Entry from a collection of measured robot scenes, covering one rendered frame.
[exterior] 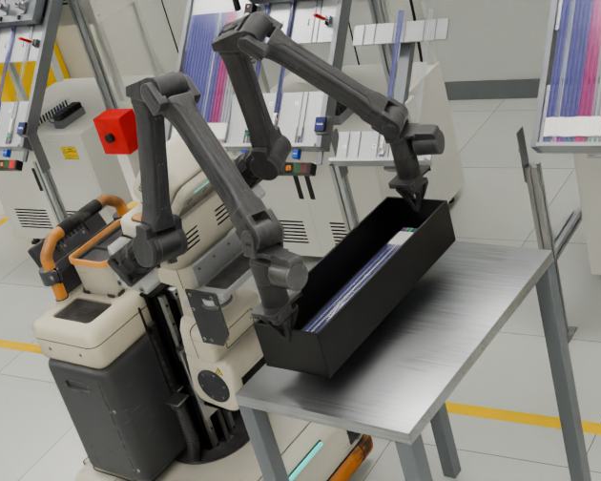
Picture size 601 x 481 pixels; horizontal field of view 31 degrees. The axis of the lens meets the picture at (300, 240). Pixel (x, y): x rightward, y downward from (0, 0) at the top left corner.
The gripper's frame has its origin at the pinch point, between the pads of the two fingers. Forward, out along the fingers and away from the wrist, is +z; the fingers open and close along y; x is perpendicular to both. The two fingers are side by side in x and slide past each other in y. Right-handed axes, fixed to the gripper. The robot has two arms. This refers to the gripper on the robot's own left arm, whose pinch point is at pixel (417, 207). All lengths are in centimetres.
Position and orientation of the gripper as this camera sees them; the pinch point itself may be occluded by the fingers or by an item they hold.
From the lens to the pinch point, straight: 271.2
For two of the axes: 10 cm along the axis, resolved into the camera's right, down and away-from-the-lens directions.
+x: -7.9, -0.8, 6.1
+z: 2.6, 8.6, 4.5
